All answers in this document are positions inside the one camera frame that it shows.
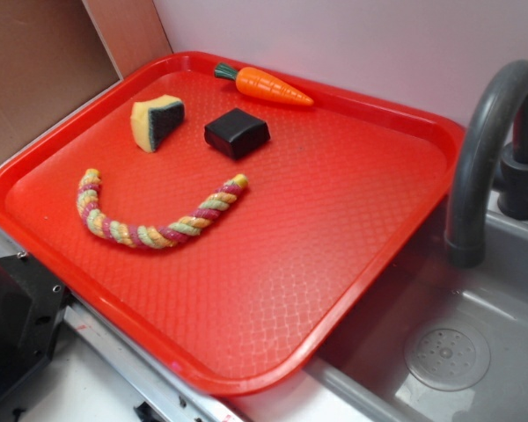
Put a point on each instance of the multicolour twisted rope toy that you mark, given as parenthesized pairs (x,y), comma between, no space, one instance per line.
(151,237)

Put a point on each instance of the yellow green sponge wedge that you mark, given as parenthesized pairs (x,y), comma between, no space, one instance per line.
(153,121)

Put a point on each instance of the black metal bracket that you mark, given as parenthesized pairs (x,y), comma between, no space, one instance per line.
(32,300)

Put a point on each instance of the grey plastic sink basin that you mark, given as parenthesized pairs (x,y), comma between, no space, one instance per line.
(362,361)

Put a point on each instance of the orange toy carrot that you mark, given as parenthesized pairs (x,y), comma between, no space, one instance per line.
(256,83)

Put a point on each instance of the grey curved faucet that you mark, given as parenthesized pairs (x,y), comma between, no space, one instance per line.
(494,156)

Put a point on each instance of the black rectangular block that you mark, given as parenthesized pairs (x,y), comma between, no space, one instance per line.
(236,133)

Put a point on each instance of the brown cardboard panel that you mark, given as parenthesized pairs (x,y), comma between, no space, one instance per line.
(55,56)

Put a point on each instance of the round sink drain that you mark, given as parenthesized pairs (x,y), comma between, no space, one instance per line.
(447,355)

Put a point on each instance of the red plastic tray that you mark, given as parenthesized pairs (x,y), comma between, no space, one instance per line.
(332,197)

